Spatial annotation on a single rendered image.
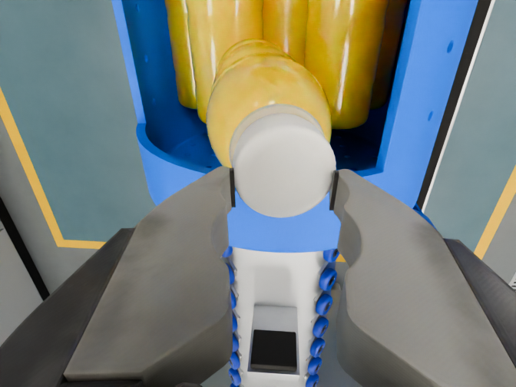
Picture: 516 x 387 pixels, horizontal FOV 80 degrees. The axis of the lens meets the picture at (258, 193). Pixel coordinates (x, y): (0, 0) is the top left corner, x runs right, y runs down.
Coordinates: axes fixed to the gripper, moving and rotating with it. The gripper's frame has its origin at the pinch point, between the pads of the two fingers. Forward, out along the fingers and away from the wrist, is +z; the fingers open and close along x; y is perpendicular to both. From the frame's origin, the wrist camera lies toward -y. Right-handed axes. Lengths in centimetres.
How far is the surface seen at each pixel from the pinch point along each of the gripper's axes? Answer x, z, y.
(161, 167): -8.9, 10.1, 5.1
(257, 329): -3, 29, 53
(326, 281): 10, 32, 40
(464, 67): 68, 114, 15
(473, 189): 99, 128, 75
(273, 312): 0, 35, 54
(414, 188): 10.8, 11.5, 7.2
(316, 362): 11, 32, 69
